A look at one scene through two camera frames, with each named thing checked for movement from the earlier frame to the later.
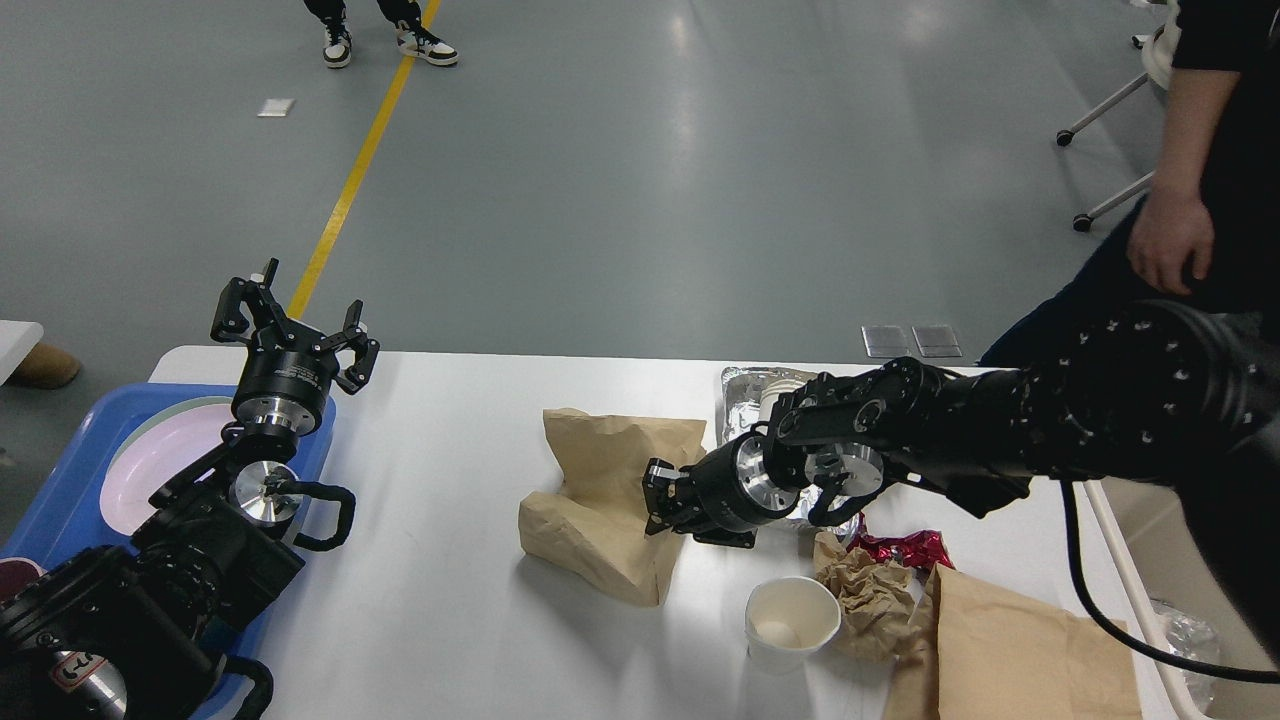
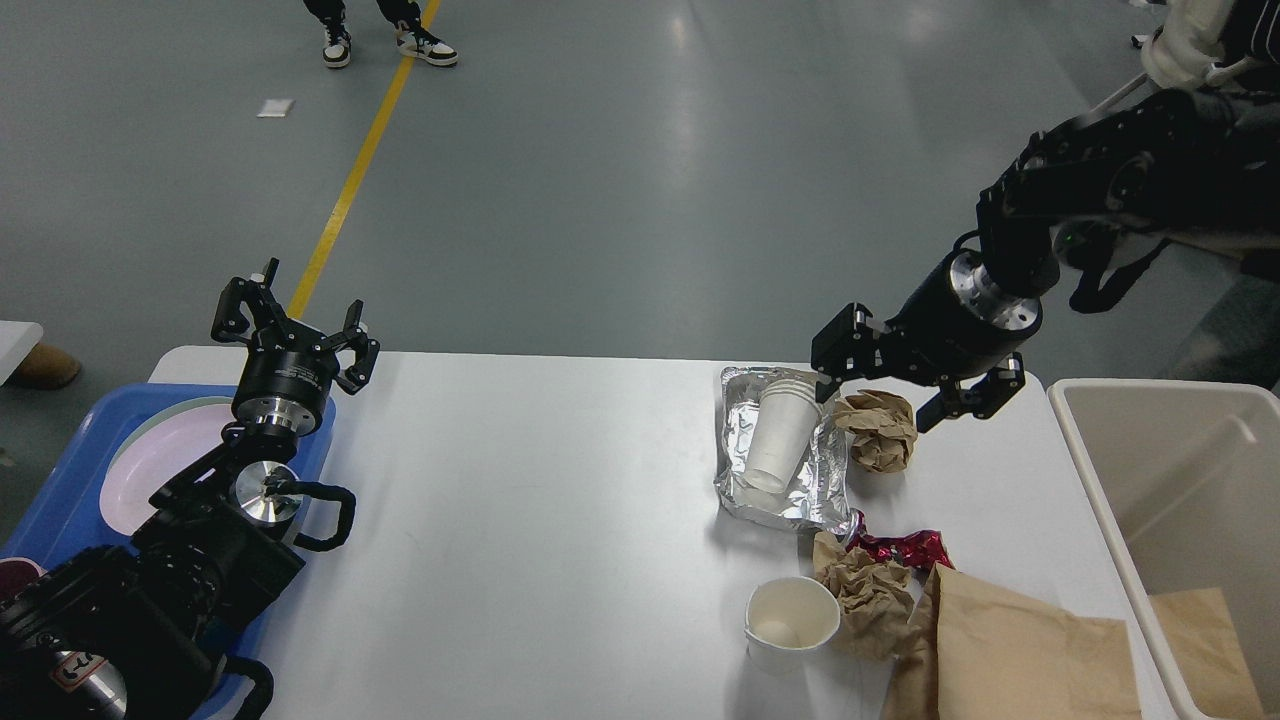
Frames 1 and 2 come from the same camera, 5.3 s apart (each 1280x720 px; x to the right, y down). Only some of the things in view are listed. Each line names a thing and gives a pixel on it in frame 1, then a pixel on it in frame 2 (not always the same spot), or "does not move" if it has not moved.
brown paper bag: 593,528 to 1207,652
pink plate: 155,456 does not move
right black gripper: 728,488 to 957,323
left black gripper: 285,380 does not move
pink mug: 16,573 does not move
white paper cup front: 786,620 does not move
